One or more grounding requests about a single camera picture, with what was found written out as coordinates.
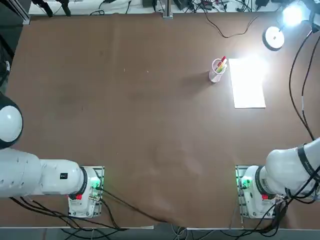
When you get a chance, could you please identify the black base cable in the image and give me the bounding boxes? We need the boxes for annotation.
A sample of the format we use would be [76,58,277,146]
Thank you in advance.
[101,188,177,225]

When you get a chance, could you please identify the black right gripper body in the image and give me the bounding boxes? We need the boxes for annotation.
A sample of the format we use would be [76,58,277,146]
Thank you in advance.
[308,9,320,35]

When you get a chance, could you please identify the aluminium frame post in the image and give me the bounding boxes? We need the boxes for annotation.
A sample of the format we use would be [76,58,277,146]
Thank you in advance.
[162,0,175,19]

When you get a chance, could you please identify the aluminium profile bar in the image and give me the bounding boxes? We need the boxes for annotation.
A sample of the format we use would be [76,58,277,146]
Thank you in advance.
[7,0,31,25]

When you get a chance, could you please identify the white paper sheet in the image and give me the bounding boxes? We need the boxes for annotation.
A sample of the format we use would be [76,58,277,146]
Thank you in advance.
[228,57,267,109]

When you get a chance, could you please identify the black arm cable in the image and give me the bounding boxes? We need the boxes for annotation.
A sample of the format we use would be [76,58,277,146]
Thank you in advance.
[301,36,320,141]
[289,29,315,141]

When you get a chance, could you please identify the white pen holder cup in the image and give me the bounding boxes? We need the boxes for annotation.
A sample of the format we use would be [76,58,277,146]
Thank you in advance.
[208,58,228,84]

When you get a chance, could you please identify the black tripod legs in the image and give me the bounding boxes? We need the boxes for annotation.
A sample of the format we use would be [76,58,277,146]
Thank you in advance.
[31,0,71,18]

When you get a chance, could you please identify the white gooseneck desk lamp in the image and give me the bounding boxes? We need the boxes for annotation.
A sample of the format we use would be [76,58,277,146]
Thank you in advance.
[261,3,312,52]

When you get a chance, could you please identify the black lamp power cable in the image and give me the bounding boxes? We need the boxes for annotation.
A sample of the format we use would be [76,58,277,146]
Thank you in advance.
[203,9,260,39]

